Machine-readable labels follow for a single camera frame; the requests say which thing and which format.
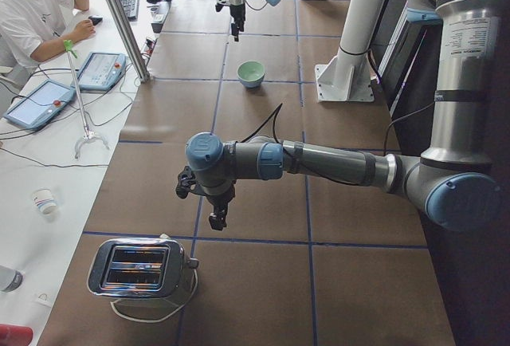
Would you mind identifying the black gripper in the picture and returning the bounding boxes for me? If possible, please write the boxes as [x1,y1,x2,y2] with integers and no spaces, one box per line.
[215,0,245,41]
[175,166,235,230]

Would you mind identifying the green bowl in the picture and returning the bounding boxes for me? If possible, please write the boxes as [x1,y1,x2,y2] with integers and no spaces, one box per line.
[237,61,265,86]

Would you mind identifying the blue bowl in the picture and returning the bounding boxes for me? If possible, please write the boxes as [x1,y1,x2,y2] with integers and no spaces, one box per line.
[237,71,265,88]

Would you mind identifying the silver toaster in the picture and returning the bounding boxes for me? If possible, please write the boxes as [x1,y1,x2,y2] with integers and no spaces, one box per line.
[88,237,199,310]

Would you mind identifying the black keyboard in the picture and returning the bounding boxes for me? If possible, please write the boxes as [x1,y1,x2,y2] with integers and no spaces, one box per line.
[120,0,139,21]

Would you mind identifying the black computer mouse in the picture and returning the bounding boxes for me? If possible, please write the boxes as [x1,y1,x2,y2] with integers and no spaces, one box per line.
[88,15,103,26]

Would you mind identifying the reacher grabber tool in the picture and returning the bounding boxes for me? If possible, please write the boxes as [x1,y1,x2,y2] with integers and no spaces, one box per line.
[63,39,109,159]

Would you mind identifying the far teach pendant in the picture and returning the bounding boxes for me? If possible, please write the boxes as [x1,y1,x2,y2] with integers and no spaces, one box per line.
[77,52,127,92]

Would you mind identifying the teach pendant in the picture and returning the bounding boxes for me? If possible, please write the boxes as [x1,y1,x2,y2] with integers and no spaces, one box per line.
[3,79,75,130]
[77,52,127,92]

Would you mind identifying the paper cup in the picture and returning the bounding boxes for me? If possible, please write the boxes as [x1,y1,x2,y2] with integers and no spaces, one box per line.
[32,188,57,214]

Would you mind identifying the near teach pendant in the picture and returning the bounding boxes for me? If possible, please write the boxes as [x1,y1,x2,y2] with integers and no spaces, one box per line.
[3,79,75,130]

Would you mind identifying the person in white shirt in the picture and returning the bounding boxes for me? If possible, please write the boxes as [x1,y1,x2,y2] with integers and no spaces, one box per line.
[1,0,95,68]

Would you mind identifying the grey bottle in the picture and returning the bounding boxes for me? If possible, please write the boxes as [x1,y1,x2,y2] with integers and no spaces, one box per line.
[0,265,23,293]

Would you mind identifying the red can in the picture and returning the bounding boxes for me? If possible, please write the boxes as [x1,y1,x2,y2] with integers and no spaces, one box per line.
[0,324,33,346]

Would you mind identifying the white toaster cable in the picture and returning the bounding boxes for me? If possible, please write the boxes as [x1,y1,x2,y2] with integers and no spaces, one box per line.
[109,272,199,324]

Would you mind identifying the aluminium frame post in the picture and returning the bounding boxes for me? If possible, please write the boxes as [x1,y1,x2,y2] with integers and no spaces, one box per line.
[105,0,151,83]

